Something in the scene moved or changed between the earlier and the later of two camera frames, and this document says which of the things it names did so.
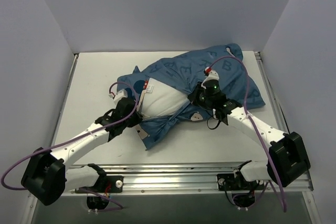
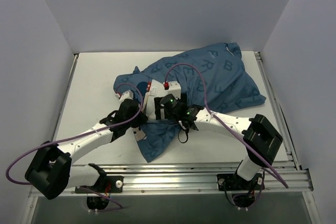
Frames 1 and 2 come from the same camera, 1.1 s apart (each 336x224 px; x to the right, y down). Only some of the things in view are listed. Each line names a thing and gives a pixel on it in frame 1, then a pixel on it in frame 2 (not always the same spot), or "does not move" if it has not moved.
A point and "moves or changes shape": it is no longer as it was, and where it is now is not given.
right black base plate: (227, 182) does not move
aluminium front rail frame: (189, 180) does not move
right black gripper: (196, 96) -> (159, 112)
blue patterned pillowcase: (184, 72) moves or changes shape
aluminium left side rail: (63, 102) does not move
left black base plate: (109, 184) does not move
